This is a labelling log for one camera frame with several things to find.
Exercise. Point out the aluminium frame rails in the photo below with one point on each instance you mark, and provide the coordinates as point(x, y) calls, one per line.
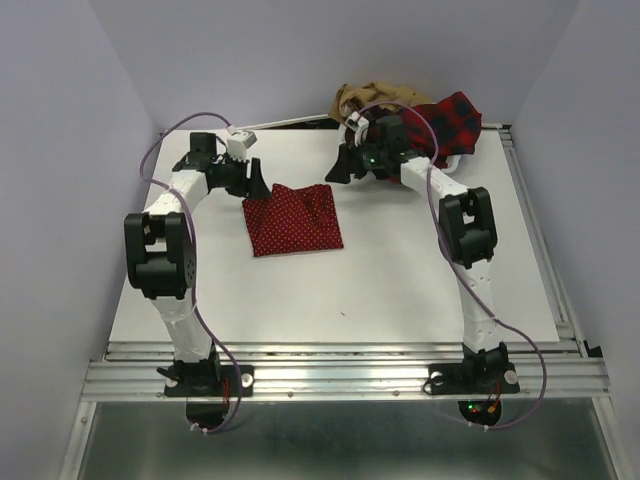
point(341, 343)

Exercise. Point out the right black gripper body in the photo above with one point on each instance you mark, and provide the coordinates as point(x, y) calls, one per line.
point(368, 157)

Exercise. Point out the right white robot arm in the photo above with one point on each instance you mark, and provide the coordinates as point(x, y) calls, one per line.
point(466, 234)

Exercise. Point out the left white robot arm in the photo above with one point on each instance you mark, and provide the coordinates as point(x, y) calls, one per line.
point(161, 253)

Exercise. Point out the tan brown skirt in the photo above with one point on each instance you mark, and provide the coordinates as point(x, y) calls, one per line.
point(350, 98)

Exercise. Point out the white board strip behind table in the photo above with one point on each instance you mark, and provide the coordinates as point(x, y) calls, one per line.
point(287, 123)

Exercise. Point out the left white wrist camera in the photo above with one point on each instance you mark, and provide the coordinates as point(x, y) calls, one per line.
point(239, 142)

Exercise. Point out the red polka dot skirt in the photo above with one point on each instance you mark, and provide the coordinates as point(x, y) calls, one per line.
point(293, 221)

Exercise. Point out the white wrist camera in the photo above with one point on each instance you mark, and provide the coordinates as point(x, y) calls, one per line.
point(239, 142)
point(358, 124)

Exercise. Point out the red black plaid skirt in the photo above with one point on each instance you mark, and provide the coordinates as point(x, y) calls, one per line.
point(450, 127)

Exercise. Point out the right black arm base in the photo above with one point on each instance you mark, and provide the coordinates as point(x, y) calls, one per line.
point(480, 393)

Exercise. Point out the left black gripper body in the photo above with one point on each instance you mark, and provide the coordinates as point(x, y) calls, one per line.
point(232, 177)

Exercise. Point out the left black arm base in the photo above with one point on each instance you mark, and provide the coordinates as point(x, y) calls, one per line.
point(208, 408)

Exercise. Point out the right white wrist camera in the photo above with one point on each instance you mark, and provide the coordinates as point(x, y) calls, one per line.
point(358, 124)

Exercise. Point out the white plastic basket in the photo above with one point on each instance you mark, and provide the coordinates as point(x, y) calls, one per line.
point(391, 132)

